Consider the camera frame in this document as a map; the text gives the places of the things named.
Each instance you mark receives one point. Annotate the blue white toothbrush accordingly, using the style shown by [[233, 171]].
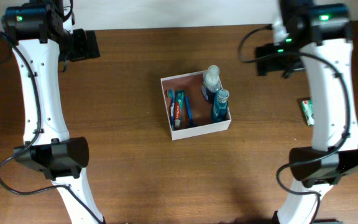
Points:
[[171, 95]]

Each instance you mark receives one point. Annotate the dark blue spray bottle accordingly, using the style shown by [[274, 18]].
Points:
[[211, 83]]

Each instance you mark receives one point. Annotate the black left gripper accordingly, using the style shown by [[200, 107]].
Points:
[[85, 52]]

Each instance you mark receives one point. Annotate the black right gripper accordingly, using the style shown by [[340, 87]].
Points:
[[273, 65]]

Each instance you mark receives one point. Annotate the white cardboard box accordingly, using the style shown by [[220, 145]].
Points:
[[200, 108]]

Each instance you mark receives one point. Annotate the blue disposable razor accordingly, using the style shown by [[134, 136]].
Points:
[[190, 116]]

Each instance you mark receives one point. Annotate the green Colgate toothpaste tube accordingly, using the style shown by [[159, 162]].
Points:
[[179, 98]]

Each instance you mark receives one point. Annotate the green soap box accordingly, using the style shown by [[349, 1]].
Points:
[[307, 107]]

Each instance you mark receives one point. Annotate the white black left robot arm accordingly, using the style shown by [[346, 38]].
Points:
[[41, 35]]

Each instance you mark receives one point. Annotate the teal mouthwash bottle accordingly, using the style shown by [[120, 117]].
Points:
[[219, 109]]

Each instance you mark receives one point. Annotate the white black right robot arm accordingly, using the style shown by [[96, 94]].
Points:
[[317, 39]]

